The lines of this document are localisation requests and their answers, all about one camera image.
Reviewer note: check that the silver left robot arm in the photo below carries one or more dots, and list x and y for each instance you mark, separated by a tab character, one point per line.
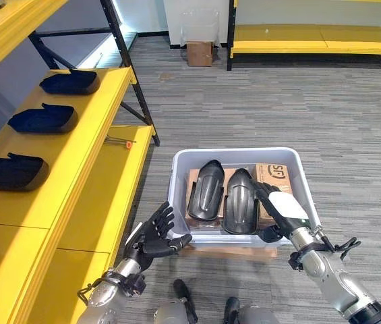
109	293

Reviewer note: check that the robot right leg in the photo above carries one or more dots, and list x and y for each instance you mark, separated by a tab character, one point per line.
240	312

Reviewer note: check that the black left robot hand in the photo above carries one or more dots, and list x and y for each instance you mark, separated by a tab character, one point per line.
154	236

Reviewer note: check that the black sole-shaped part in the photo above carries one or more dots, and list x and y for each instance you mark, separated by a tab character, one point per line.
9	173
206	190
240	206
43	119
70	82

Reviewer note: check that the brown printed cardboard box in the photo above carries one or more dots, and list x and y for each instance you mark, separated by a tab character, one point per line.
279	173

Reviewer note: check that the white plastic box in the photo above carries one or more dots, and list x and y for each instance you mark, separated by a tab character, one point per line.
240	199

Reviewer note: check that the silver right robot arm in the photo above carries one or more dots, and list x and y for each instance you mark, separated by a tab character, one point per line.
331	273

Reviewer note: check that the robot left leg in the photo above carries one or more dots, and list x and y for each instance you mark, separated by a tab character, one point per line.
180	303

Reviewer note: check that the small brown cardboard box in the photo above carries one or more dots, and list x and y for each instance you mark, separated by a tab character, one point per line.
199	53

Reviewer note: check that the yellow shelf rack black frame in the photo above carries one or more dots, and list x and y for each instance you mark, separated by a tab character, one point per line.
58	162

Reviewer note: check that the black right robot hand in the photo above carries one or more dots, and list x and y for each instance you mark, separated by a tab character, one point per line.
279	206

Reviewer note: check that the robot leg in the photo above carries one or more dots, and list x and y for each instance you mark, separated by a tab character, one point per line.
240	312
180	303

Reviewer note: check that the flat brown cardboard box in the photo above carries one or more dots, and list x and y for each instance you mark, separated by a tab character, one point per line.
193	175

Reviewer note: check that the yellow low shelf rack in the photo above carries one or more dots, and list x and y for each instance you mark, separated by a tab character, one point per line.
315	37

